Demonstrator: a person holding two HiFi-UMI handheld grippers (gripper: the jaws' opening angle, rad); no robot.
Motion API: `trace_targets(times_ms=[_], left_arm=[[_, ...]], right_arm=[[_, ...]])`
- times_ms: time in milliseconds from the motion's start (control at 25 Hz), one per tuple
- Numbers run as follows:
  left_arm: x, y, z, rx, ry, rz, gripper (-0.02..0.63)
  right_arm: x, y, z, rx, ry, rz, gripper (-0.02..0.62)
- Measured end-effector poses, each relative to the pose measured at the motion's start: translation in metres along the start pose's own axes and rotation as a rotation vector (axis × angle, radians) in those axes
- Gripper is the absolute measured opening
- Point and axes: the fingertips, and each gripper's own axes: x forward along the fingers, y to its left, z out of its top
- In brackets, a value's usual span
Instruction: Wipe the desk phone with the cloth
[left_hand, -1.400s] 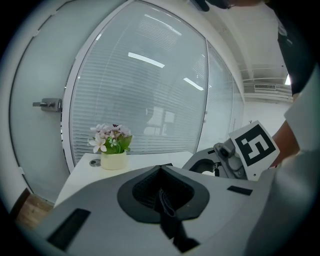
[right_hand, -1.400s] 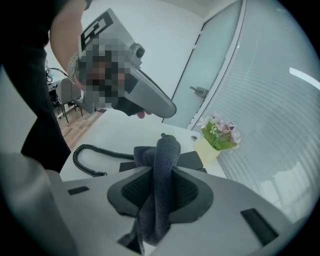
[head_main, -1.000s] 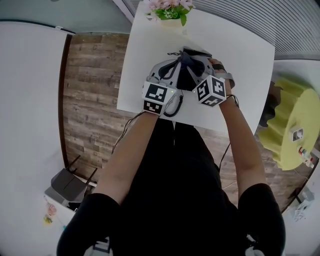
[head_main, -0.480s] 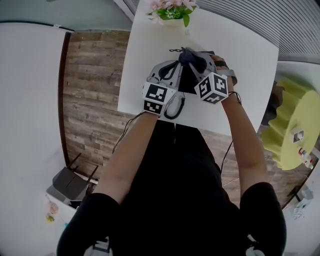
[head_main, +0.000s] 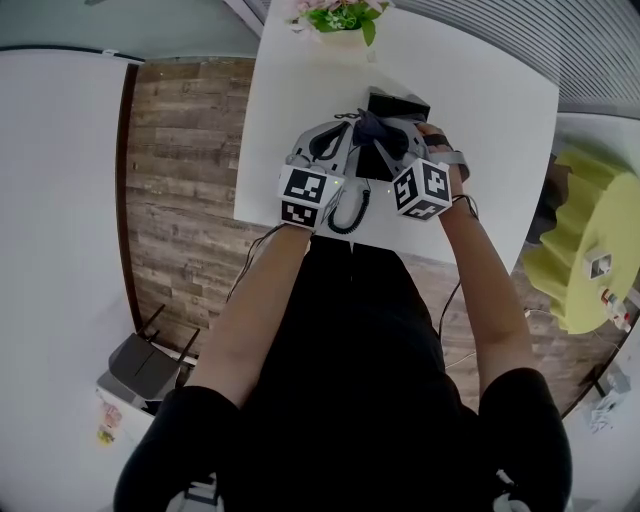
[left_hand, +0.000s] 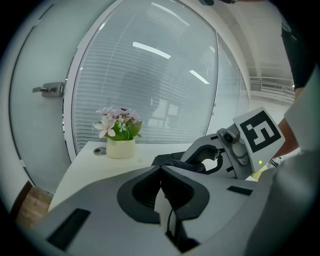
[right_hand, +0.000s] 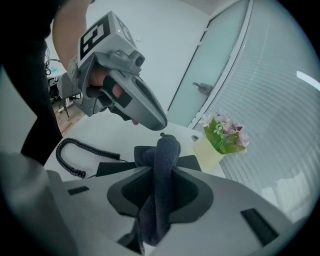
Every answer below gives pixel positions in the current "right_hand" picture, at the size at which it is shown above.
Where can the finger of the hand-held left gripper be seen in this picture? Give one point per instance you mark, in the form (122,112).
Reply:
(143,115)
(157,105)

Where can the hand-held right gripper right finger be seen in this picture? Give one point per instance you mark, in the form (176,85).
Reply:
(225,237)

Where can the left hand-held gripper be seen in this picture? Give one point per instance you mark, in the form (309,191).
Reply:
(105,37)

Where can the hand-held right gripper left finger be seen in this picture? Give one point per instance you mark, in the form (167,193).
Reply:
(87,220)

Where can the dark blue cloth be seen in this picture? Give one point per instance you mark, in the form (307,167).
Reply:
(161,175)

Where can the black desk telephone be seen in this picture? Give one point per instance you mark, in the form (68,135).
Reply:
(187,162)

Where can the person's left forearm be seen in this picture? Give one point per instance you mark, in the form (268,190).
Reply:
(68,32)

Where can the person's left hand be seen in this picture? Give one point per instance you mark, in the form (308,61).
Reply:
(97,76)

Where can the white square table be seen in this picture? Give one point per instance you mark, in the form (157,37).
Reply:
(112,135)

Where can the white cabinet with stickers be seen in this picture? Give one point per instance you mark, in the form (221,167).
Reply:
(56,70)

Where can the grey chair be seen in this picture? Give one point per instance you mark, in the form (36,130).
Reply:
(67,87)

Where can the frosted glass door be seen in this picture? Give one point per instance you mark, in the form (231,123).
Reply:
(207,62)

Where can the pink flowers in cream pot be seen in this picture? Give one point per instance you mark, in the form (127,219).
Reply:
(222,142)

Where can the person's black clothing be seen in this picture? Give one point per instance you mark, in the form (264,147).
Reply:
(25,62)

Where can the white window blinds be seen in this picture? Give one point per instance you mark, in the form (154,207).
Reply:
(270,112)

